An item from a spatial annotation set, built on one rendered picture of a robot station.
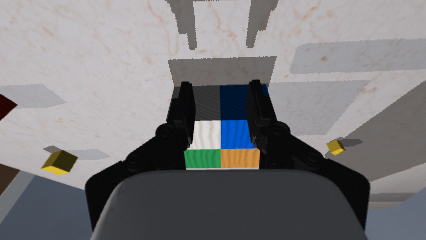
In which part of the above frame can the green cube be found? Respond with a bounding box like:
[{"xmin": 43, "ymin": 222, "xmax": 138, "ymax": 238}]
[{"xmin": 184, "ymin": 149, "xmax": 221, "ymax": 168}]

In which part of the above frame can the red cube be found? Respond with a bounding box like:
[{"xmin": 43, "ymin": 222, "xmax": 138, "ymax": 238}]
[{"xmin": 0, "ymin": 94, "xmax": 18, "ymax": 121}]

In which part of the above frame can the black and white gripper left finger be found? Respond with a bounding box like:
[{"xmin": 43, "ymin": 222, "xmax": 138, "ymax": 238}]
[{"xmin": 85, "ymin": 81, "xmax": 196, "ymax": 232}]

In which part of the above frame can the small yellow cube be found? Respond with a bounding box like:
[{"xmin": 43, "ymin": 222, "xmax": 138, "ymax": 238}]
[{"xmin": 327, "ymin": 140, "xmax": 346, "ymax": 155}]

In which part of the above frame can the blue cube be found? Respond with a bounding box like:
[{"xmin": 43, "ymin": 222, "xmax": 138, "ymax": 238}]
[{"xmin": 220, "ymin": 85, "xmax": 257, "ymax": 149}]

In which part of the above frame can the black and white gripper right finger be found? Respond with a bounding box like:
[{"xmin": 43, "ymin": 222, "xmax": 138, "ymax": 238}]
[{"xmin": 245, "ymin": 80, "xmax": 370, "ymax": 232}]

